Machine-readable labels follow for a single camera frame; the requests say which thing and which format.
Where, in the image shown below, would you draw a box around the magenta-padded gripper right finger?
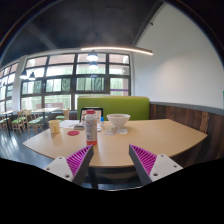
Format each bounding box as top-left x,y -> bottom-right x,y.
128,144 -> 184,186

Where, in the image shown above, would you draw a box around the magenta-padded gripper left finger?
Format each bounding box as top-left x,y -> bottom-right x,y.
44,144 -> 95,186

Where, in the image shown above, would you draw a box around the clear red-capped drink bottle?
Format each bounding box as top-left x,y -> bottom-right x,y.
84,109 -> 99,146

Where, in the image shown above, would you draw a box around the pale yellow cup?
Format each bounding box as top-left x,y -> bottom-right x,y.
48,119 -> 61,135

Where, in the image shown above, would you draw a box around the white paper sheets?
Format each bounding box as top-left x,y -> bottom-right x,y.
59,119 -> 81,129

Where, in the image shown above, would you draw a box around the wooden chairs with green seats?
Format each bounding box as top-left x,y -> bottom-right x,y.
0,108 -> 71,136

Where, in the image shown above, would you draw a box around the clear plastic packet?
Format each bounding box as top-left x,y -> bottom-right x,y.
105,128 -> 129,136

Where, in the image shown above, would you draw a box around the light wooden dining table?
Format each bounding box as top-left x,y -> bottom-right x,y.
31,107 -> 63,114

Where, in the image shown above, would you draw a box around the white ceramic bowl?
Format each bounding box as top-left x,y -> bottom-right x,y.
106,113 -> 131,129

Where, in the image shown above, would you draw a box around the green upholstered bench backrest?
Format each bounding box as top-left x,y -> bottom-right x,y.
76,95 -> 151,121

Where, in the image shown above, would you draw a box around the group of pendant lamps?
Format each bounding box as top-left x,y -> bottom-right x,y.
18,49 -> 100,81

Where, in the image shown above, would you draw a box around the curved linear ceiling light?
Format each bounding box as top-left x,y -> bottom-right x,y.
80,46 -> 154,56

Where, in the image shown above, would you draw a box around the large dark-framed window wall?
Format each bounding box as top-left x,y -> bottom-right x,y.
0,52 -> 132,113

